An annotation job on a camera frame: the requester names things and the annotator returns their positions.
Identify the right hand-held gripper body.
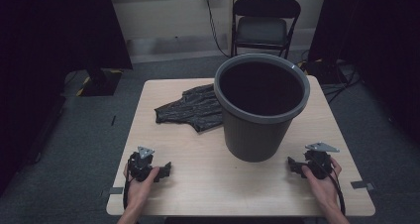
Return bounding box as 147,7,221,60
303,142,341,180

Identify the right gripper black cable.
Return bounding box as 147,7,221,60
315,159,347,217

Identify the person's left hand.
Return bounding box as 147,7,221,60
123,164,161,212

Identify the black plastic garbage bag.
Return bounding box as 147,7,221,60
154,83,226,134

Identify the person's right hand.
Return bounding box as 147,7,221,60
300,157,344,212

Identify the black folding chair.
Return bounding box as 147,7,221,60
230,0,302,60

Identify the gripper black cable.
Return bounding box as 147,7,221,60
315,159,347,217
122,175,134,211

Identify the grey ribbed trash bin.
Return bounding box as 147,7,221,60
216,56,308,164

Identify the black power cable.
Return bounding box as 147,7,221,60
204,0,232,58

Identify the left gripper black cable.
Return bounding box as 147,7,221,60
122,175,134,211

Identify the black stand base striped tape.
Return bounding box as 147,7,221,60
76,67,124,97

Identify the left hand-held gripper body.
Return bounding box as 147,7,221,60
127,146,157,182

